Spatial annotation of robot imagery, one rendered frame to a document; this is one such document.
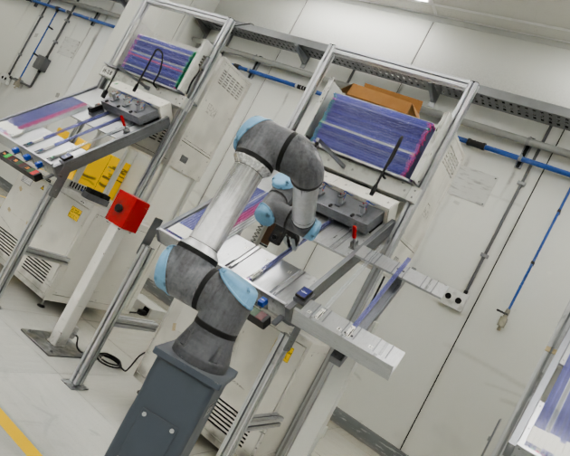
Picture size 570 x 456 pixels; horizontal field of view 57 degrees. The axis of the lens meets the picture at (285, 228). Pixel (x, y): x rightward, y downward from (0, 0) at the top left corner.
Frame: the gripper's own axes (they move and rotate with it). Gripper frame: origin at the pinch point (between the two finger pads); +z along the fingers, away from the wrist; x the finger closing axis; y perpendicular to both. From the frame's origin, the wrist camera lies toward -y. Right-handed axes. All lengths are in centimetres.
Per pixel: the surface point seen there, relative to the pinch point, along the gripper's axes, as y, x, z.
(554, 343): 29, -93, 22
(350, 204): 35.9, -3.1, 4.1
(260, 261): -12.6, 4.8, -2.2
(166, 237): -26, 43, -6
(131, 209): -19, 79, 4
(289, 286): -16.0, -12.8, -3.0
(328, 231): 19.7, -3.2, 6.2
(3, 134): -25, 173, -8
